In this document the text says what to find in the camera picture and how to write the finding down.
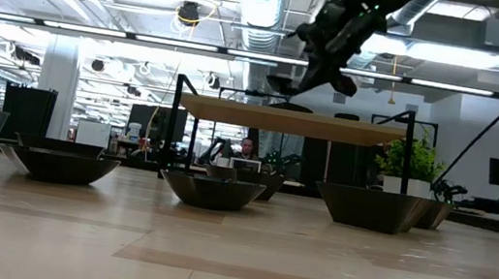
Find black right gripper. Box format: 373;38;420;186
283;0;390;109

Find black square dish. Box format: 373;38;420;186
266;98;315;115

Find black teardrop mini plate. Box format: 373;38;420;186
333;111;364;123

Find wooden riser shelf black legs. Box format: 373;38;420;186
156;72;421;214

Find person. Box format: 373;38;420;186
234;135;264;163

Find white framed screen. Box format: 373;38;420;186
228;155;264;174

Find small background potted plant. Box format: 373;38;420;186
214;138;235;169

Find black hanging ceiling device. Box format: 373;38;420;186
175;0;203;30

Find long ceiling light strip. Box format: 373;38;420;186
0;12;499;101

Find green potted plant white pot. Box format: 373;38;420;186
370;123;452;202

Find white board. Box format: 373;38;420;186
74;118;112;149

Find white column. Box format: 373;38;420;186
30;32;86;142

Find black cabinet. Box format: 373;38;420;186
0;82;60;146

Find black rig frame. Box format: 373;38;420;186
369;112;441;138

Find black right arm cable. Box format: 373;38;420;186
432;33;499;194

